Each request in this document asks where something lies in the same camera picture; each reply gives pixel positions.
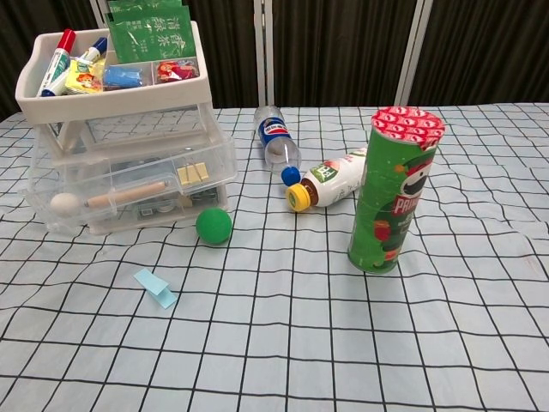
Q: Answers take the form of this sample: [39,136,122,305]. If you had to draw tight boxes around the black folding screen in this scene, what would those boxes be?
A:
[0,0,549,122]

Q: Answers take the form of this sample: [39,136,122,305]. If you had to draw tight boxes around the green tea packet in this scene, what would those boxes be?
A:
[106,5,196,65]
[106,0,182,21]

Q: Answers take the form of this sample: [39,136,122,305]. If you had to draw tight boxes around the small white ball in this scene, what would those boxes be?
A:
[49,192,82,217]

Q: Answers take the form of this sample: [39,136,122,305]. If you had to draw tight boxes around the checked light blue tablecloth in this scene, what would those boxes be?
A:
[0,102,549,412]

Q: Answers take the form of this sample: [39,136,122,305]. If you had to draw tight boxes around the clear plastic storage box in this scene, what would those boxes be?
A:
[23,131,239,235]
[51,148,226,191]
[92,186,227,227]

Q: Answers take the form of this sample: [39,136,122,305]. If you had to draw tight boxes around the green Pringles can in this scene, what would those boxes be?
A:
[346,106,448,276]

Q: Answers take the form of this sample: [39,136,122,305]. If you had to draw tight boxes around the wooden stick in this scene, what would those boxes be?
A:
[84,180,170,212]

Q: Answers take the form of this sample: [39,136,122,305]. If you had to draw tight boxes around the yellow-capped tea bottle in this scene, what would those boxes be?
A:
[285,147,371,214]

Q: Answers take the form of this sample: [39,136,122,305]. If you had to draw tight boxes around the gold binder clips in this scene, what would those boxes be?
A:
[176,162,212,187]

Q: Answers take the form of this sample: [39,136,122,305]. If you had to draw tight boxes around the red-capped whiteboard marker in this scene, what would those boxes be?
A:
[37,28,78,98]

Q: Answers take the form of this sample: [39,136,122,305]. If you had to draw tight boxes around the empty Pepsi bottle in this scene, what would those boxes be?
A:
[253,105,304,187]

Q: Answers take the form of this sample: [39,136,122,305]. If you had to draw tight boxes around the white drawer organizer box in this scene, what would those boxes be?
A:
[15,20,229,236]

